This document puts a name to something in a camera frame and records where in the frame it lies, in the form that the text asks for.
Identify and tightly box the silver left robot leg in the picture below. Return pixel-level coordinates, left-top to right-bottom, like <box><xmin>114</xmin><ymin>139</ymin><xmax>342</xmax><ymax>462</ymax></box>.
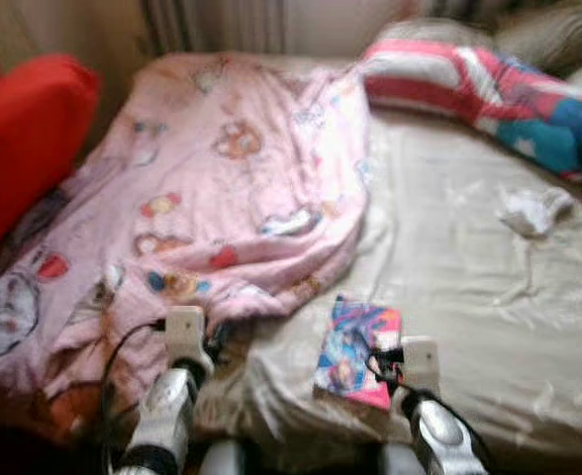
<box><xmin>203</xmin><ymin>439</ymin><xmax>246</xmax><ymax>475</ymax></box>

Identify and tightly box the pink cartoon print quilt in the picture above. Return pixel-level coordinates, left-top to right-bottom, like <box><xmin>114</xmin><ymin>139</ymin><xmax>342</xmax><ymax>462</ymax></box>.
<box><xmin>0</xmin><ymin>51</ymin><xmax>373</xmax><ymax>399</ymax></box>

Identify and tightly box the colourful comic book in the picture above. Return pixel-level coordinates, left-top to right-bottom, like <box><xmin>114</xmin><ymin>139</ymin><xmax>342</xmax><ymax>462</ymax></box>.
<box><xmin>312</xmin><ymin>294</ymin><xmax>404</xmax><ymax>410</ymax></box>

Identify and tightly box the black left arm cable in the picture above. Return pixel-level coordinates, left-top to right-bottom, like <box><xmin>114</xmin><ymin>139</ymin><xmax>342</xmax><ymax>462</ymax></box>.
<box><xmin>98</xmin><ymin>319</ymin><xmax>168</xmax><ymax>475</ymax></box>

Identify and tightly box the silver robot leg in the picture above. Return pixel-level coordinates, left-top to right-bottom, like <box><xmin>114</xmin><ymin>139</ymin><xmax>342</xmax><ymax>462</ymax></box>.
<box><xmin>203</xmin><ymin>439</ymin><xmax>246</xmax><ymax>475</ymax></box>
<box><xmin>379</xmin><ymin>444</ymin><xmax>417</xmax><ymax>475</ymax></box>

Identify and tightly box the silver right robot leg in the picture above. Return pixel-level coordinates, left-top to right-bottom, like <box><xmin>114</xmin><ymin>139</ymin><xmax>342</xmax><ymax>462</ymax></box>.
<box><xmin>379</xmin><ymin>444</ymin><xmax>417</xmax><ymax>475</ymax></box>

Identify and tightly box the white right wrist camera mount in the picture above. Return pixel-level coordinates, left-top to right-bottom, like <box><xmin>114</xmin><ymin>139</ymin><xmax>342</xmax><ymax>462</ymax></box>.
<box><xmin>397</xmin><ymin>335</ymin><xmax>441</xmax><ymax>398</ymax></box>

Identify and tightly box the white crumpled cloth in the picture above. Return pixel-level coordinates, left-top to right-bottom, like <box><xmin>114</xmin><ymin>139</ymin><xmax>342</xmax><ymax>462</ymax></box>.
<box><xmin>495</xmin><ymin>185</ymin><xmax>575</xmax><ymax>239</ymax></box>

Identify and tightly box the red folded cushion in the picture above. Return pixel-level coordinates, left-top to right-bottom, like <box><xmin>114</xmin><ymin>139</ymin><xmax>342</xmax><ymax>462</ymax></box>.
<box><xmin>0</xmin><ymin>33</ymin><xmax>101</xmax><ymax>290</ymax></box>

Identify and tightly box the beige floral pillow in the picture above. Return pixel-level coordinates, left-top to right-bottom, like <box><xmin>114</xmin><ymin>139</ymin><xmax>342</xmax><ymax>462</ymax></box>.
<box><xmin>494</xmin><ymin>3</ymin><xmax>582</xmax><ymax>75</ymax></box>

